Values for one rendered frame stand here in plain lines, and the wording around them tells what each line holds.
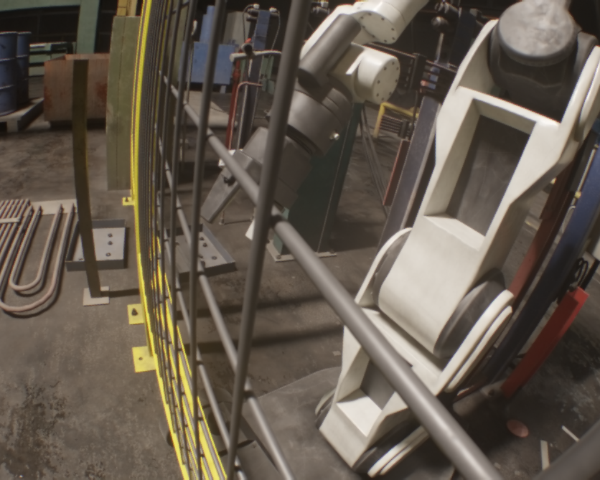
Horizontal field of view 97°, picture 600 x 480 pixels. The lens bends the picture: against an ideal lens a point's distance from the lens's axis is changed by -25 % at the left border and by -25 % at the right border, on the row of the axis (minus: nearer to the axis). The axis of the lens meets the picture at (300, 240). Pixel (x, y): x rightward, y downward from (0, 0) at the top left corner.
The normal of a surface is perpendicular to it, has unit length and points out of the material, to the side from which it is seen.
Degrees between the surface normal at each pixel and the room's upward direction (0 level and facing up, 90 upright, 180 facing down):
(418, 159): 90
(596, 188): 90
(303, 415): 0
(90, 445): 0
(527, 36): 67
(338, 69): 57
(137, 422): 0
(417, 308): 87
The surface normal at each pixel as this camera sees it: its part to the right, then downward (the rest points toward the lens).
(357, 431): -0.81, 0.29
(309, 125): 0.25, 0.21
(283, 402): 0.18, -0.86
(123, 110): 0.43, 0.51
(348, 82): -0.27, 0.89
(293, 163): 0.74, 0.52
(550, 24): -0.66, -0.18
